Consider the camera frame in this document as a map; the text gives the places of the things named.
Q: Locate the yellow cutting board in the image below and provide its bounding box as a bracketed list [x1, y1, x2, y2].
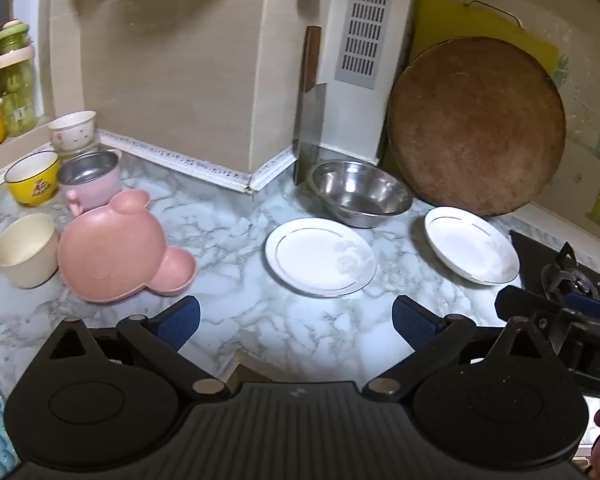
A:
[409, 0, 561, 81]

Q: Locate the yellow printed bowl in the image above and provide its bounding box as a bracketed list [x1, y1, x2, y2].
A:
[4, 151, 62, 208]

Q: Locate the green bottle with white handle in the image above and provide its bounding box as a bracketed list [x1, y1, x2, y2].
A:
[0, 19, 38, 137]

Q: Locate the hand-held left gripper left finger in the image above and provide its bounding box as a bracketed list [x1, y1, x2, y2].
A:
[45, 296, 231, 401]

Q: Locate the black gas stove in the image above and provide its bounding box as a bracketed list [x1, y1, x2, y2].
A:
[509, 230, 600, 311]

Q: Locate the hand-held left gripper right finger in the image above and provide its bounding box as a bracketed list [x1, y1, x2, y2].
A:
[362, 296, 551, 403]

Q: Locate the white floral bowl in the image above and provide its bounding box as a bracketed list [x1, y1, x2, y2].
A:
[47, 111, 98, 153]
[55, 132, 103, 159]

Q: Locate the cleaver with wooden handle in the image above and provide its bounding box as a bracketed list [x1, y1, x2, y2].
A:
[293, 26, 328, 186]

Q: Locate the cream bowl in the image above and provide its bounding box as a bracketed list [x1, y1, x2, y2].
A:
[0, 213, 61, 290]

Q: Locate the black burner grate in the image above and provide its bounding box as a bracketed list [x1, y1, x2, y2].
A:
[540, 242, 600, 306]

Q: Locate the stainless steel bowl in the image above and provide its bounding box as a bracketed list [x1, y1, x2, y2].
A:
[307, 160, 413, 228]

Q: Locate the white plate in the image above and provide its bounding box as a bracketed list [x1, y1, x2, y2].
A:
[265, 218, 377, 297]
[424, 206, 521, 287]

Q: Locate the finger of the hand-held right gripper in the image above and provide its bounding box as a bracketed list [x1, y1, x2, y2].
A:
[495, 286, 567, 333]
[562, 292, 600, 318]

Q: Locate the grey vent grille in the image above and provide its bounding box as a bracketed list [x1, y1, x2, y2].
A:
[335, 0, 415, 90]

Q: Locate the round wooden cutting board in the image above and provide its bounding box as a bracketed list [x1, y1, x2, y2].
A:
[386, 36, 567, 218]

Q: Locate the pink bear-shaped plate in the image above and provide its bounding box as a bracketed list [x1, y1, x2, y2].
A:
[57, 190, 198, 305]

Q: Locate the pink steel-lined mug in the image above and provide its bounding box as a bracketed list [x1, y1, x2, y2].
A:
[57, 150, 123, 218]

